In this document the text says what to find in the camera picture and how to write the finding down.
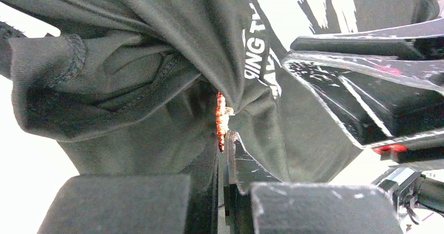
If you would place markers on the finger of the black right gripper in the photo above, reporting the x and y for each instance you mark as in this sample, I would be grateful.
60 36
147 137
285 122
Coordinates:
421 41
376 100

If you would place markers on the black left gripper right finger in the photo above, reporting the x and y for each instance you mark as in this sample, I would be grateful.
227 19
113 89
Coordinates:
258 202

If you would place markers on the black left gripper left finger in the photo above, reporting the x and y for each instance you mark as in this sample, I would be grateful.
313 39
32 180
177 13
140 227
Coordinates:
186 202

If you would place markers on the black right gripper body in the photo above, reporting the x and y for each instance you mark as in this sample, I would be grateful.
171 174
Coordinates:
405 181

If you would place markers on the red maple leaf brooch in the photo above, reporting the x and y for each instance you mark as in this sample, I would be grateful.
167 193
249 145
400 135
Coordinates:
223 112

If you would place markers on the black printed t-shirt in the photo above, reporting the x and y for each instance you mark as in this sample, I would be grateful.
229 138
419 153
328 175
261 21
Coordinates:
129 86

